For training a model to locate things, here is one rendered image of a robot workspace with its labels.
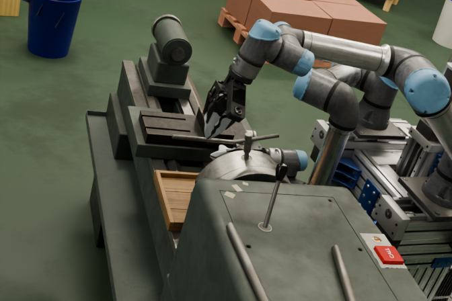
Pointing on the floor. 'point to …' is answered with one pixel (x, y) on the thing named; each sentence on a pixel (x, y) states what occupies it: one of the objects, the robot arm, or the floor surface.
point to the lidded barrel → (444, 25)
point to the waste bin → (51, 17)
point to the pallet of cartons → (298, 11)
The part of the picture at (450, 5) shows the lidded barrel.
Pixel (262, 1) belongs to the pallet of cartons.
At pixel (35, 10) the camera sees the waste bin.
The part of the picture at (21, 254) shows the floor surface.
